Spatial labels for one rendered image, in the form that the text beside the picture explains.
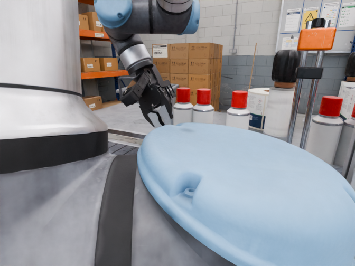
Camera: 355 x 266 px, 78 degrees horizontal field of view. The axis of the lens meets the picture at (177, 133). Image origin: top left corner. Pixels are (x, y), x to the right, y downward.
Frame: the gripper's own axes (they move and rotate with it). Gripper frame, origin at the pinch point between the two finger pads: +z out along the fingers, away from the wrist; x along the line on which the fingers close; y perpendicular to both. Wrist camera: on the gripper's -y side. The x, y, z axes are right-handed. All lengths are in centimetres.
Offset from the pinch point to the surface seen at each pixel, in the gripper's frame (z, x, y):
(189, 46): -95, 88, 313
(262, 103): 7.2, -18.2, 40.6
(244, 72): -19, 51, 454
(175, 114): -4.0, -5.6, -2.1
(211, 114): -0.4, -13.4, -0.7
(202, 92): -5.8, -14.1, -1.3
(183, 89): -8.4, -10.1, -1.3
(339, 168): 18.4, -32.4, -3.8
